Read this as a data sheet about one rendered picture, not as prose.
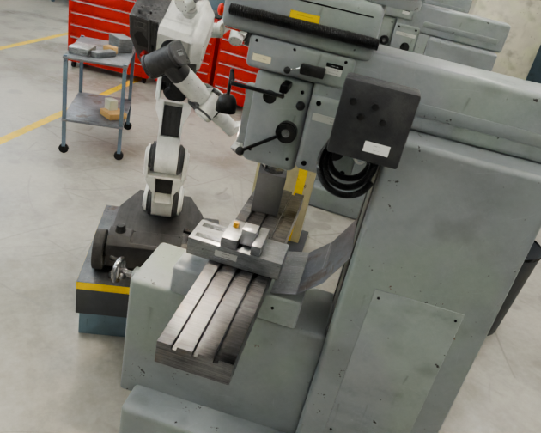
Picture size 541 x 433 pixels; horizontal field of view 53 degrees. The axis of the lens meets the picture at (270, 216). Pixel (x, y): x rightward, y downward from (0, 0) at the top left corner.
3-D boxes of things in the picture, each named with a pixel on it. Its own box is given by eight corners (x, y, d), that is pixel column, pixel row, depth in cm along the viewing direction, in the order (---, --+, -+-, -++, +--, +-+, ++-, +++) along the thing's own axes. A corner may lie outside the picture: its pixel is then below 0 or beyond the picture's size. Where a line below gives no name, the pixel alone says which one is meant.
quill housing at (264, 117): (238, 160, 185) (256, 67, 170) (253, 142, 203) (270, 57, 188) (292, 174, 183) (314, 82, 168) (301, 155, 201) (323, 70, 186)
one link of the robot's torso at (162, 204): (144, 197, 288) (148, 135, 250) (182, 202, 292) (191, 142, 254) (140, 220, 279) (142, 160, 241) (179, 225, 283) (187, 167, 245)
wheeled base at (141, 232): (118, 208, 317) (122, 155, 301) (206, 219, 325) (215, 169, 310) (97, 270, 261) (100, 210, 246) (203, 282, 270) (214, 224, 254)
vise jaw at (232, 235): (219, 246, 192) (221, 236, 190) (231, 227, 205) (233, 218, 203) (235, 250, 191) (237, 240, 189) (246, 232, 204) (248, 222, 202)
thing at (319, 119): (293, 168, 180) (311, 93, 168) (304, 146, 201) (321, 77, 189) (348, 184, 178) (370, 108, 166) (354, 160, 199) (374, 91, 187)
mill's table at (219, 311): (153, 361, 158) (155, 340, 154) (255, 197, 267) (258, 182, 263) (228, 386, 155) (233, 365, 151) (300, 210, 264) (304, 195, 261)
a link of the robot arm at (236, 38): (247, 53, 254) (225, 44, 250) (251, 35, 258) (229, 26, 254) (257, 40, 245) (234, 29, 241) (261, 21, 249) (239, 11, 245)
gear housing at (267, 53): (244, 65, 169) (249, 33, 164) (262, 53, 190) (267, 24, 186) (348, 92, 165) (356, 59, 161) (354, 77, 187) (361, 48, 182)
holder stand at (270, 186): (250, 210, 235) (258, 168, 226) (254, 190, 255) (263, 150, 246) (276, 216, 236) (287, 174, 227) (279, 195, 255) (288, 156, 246)
